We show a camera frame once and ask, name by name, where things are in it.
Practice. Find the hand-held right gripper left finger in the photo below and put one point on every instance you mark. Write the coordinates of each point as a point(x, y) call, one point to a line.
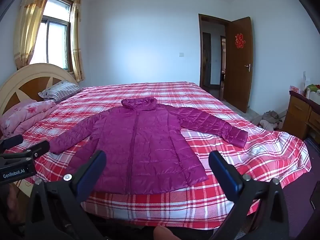
point(92, 175)

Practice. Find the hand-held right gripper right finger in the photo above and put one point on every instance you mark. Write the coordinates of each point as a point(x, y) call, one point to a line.
point(225, 175)

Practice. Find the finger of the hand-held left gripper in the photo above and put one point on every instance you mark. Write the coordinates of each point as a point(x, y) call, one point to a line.
point(12, 141)
point(35, 151)

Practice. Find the magenta puffer jacket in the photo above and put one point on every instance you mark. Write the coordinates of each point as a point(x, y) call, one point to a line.
point(145, 142)

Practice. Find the pile of clothes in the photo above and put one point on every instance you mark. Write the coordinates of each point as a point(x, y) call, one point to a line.
point(268, 120)

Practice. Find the person's right hand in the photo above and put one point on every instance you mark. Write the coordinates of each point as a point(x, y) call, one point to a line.
point(163, 233)

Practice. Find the bed with red plaid sheet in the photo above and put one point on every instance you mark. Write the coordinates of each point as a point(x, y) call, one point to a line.
point(225, 180)

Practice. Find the pink floral folded quilt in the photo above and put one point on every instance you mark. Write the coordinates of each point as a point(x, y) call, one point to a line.
point(22, 117)

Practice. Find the striped pillow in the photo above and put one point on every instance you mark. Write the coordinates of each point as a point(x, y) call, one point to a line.
point(60, 91)

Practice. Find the cream and brown headboard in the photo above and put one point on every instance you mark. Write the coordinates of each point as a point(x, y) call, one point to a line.
point(25, 75)

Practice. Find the wooden desk with drawers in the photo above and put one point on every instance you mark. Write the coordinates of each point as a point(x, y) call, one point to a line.
point(297, 115)

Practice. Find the brown wooden door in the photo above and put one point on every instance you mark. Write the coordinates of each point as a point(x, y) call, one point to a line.
point(237, 80)

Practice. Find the pink box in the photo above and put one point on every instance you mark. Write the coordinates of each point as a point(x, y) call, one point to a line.
point(295, 88)

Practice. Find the wide yellow curtain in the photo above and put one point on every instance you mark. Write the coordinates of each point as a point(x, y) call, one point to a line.
point(27, 30)

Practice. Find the narrow yellow curtain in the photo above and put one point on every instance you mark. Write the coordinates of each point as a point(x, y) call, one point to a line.
point(76, 42)

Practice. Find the white bottle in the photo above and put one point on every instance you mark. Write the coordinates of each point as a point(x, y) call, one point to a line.
point(308, 93)

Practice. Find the red paper door decoration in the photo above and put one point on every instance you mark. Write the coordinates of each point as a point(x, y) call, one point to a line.
point(239, 40)

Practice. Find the brown door frame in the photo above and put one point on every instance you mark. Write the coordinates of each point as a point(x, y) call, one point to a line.
point(200, 55)

